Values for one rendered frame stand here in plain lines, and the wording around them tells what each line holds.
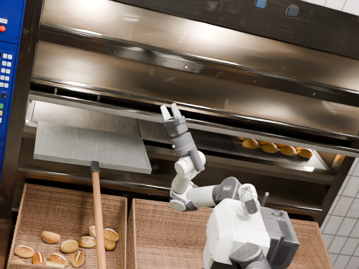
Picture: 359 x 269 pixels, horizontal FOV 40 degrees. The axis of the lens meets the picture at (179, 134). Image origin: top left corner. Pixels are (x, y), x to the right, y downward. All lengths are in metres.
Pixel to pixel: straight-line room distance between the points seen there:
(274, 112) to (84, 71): 1.03
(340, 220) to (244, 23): 1.49
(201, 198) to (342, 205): 1.32
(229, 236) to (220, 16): 1.10
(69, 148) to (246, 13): 1.07
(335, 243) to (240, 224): 1.66
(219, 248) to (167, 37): 1.06
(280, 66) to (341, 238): 1.34
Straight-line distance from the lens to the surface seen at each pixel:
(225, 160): 2.75
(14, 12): 2.32
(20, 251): 2.64
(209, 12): 2.39
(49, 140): 2.46
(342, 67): 2.75
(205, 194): 2.13
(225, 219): 1.86
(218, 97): 2.55
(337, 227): 3.34
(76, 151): 2.40
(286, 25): 2.52
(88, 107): 2.33
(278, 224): 1.94
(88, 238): 2.74
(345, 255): 3.55
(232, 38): 2.47
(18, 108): 2.52
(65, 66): 2.41
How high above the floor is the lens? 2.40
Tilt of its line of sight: 25 degrees down
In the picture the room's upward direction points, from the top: 17 degrees clockwise
